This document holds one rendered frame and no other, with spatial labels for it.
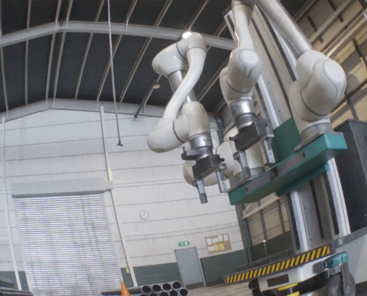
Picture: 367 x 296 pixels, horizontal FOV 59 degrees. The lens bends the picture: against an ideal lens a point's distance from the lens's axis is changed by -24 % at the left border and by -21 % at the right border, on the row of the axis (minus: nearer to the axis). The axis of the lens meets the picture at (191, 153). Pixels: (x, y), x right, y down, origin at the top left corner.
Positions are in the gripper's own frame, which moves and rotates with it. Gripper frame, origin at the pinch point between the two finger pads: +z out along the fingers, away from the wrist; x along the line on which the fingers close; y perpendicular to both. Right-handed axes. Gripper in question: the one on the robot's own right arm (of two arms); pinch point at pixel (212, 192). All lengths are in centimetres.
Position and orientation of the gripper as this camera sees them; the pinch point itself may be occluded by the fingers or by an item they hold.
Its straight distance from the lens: 157.9
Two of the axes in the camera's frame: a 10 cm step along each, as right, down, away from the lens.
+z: 2.1, 9.2, -3.3
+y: 8.4, 0.0, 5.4
